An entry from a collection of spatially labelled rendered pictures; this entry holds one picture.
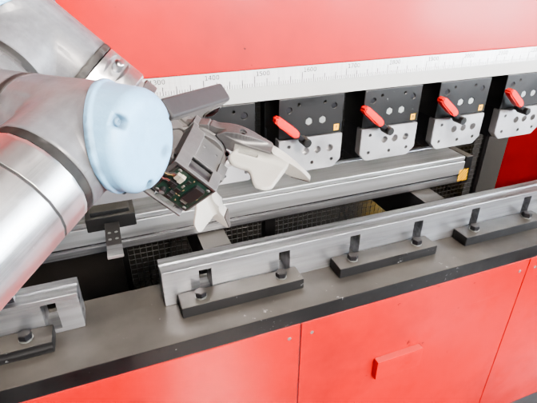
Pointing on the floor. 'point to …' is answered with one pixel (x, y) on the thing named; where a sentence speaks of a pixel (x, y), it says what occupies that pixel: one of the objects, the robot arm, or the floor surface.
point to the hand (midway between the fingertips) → (268, 201)
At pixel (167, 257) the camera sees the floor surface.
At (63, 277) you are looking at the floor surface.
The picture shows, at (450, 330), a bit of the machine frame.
